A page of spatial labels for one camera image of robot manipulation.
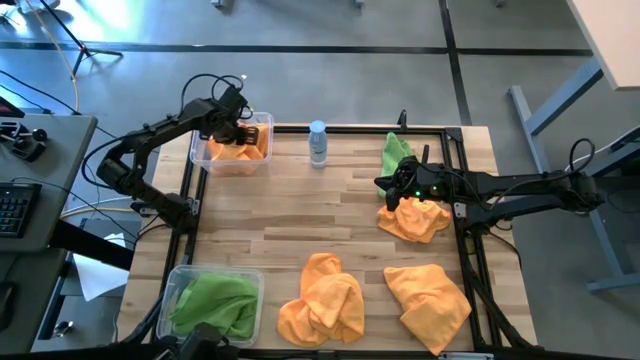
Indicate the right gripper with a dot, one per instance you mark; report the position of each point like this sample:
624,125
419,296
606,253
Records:
430,182

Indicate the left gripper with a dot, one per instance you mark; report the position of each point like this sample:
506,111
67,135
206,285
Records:
232,115

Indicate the green microfiber towel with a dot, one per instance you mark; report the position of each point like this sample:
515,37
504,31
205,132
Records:
395,150
220,305

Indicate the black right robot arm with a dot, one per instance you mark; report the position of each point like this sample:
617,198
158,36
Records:
525,187

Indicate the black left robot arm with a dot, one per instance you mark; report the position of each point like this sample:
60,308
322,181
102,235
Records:
150,137

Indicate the clear plastic bin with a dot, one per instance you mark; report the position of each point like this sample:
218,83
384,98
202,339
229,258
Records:
200,161
167,325

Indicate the pale blue plastic bottle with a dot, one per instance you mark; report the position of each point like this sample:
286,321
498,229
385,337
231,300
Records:
317,145

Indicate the grey chair caster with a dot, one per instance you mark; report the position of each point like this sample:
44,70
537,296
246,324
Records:
217,3

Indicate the black tripod stand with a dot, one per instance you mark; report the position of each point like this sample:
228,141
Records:
84,50

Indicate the grey side desk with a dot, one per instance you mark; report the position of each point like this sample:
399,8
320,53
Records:
60,150

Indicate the grey desk leg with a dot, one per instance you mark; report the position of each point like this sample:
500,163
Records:
560,97

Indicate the black desk crossbar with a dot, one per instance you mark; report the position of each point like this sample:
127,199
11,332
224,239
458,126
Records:
90,245

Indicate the black clamp device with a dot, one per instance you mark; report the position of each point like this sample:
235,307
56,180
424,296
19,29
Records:
25,142

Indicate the white paper sheet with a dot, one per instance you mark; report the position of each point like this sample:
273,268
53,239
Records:
97,277

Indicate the black device with red edge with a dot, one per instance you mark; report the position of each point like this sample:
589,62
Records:
7,109

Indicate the black keyboard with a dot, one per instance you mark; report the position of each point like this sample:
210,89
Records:
15,210

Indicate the white desk top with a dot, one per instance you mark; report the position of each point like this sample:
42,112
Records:
615,40

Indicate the silver caster wheel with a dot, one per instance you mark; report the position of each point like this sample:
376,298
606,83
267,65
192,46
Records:
62,327

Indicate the black computer mouse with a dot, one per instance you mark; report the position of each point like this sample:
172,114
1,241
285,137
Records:
4,305

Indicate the black frame post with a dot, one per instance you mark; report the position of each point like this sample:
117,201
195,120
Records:
402,120

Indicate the black aluminium table frame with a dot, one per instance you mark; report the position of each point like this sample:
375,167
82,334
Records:
360,130

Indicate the silver frame bracket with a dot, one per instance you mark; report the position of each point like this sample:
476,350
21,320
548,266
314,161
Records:
465,356

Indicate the blue-grey desk frame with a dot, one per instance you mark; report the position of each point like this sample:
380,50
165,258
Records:
607,250

